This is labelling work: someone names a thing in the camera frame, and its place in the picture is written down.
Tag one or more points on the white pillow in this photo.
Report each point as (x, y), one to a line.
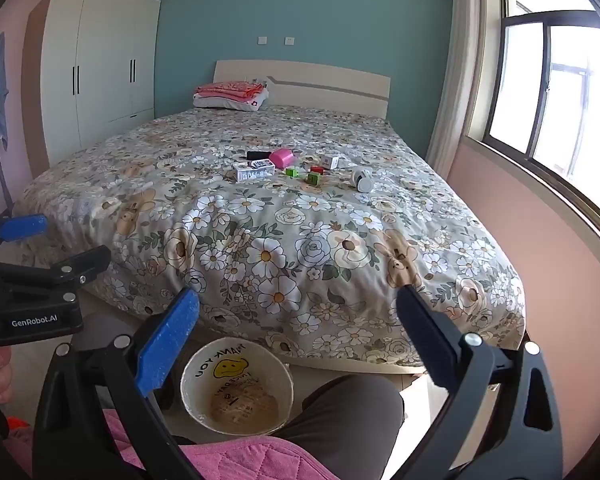
(230, 102)

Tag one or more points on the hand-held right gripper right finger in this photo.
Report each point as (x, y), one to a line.
(430, 335)

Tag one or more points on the small red object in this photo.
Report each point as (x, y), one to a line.
(317, 169)

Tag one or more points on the beige bed headboard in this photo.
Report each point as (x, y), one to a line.
(320, 85)

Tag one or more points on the person's grey trouser leg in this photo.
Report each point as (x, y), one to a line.
(345, 405)

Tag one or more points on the white cylinder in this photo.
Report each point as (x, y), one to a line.
(362, 180)

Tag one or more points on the small white box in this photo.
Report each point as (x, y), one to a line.
(330, 162)

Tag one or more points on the black flat object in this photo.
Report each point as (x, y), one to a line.
(258, 155)

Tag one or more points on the floral bed cover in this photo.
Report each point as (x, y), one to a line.
(260, 240)

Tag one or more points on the pink plastic cup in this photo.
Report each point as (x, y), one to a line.
(281, 158)

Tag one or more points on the white wardrobe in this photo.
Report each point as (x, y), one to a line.
(105, 70)

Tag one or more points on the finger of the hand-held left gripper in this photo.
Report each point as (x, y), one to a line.
(80, 264)
(22, 227)

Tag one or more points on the red cloth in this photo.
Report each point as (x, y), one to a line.
(19, 423)

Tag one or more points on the white curtain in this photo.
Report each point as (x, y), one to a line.
(455, 60)

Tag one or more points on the folded red blanket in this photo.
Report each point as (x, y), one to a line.
(230, 90)

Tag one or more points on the white paper bowl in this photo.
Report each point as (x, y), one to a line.
(237, 395)

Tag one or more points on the dark framed window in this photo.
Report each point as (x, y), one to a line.
(555, 85)

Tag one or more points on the pink quilted cloth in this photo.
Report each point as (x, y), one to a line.
(240, 460)

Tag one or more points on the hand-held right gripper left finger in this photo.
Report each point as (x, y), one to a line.
(167, 340)

